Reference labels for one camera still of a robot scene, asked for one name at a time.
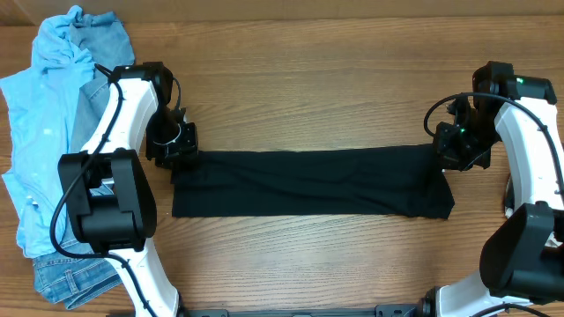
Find black t-shirt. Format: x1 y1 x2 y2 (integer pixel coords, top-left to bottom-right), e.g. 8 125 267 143
171 144 455 219

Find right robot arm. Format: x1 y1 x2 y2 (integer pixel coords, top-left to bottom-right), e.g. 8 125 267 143
416 61 563 316

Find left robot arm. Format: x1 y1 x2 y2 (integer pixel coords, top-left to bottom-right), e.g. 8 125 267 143
51 62 198 316

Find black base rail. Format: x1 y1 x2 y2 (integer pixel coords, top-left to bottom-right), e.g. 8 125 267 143
178 303 436 317

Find light blue shirt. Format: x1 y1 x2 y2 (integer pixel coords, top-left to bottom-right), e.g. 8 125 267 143
1 5 94 258

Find folded dark garment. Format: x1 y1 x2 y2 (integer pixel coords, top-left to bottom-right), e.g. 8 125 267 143
503 176 515 218

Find blue denim jeans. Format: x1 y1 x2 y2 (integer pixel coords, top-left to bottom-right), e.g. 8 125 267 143
33 6 135 310

